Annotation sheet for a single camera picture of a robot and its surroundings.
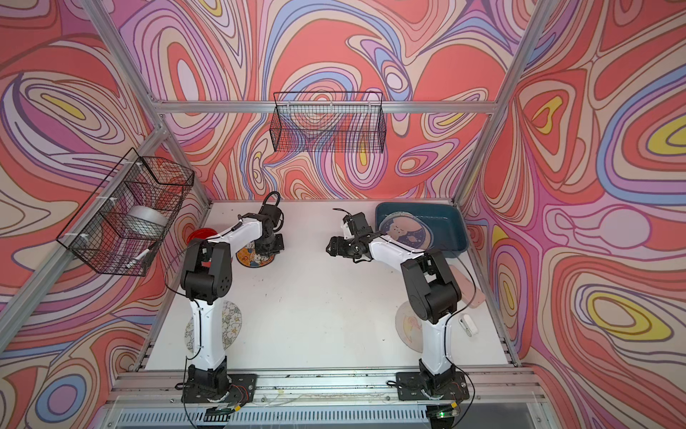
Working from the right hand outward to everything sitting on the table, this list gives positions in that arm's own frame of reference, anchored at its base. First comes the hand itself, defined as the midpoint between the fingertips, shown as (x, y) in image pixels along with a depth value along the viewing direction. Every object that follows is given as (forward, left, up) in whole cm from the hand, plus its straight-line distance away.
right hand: (336, 255), depth 96 cm
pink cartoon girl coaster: (-24, -23, -6) cm, 34 cm away
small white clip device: (-27, -40, -1) cm, 48 cm away
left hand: (+6, +23, -5) cm, 24 cm away
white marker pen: (-13, +53, +21) cm, 59 cm away
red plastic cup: (+5, +47, +9) cm, 48 cm away
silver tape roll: (-7, +49, +29) cm, 57 cm away
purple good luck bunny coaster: (+14, -29, -3) cm, 32 cm away
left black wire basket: (-7, +55, +29) cm, 63 cm away
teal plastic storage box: (+20, -46, -4) cm, 50 cm away
